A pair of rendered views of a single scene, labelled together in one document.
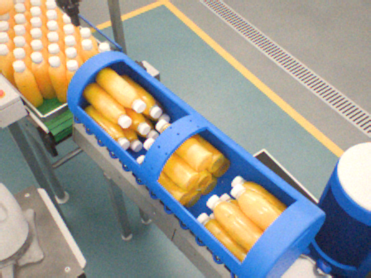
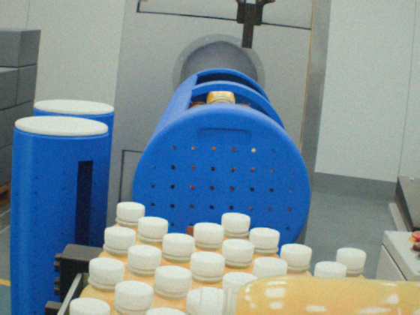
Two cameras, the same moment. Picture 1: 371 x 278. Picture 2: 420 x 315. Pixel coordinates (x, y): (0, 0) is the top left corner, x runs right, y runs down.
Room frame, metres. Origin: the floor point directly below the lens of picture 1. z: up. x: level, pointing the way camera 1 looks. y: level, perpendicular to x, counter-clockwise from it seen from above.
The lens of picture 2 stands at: (1.99, 1.09, 1.38)
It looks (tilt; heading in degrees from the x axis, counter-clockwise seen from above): 11 degrees down; 222
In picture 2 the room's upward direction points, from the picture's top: 6 degrees clockwise
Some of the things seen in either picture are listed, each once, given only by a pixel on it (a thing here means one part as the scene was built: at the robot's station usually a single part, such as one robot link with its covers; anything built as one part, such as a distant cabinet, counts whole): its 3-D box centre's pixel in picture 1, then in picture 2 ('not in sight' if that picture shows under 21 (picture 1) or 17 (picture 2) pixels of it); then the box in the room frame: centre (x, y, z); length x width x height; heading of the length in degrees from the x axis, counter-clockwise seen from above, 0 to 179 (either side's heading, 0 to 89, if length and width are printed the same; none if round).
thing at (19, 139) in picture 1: (40, 179); not in sight; (1.08, 0.70, 0.50); 0.04 x 0.04 x 1.00; 43
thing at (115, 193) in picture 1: (119, 208); not in sight; (1.03, 0.35, 0.31); 0.06 x 0.06 x 0.63; 43
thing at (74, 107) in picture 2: not in sight; (73, 106); (0.47, -0.91, 1.03); 0.28 x 0.28 x 0.01
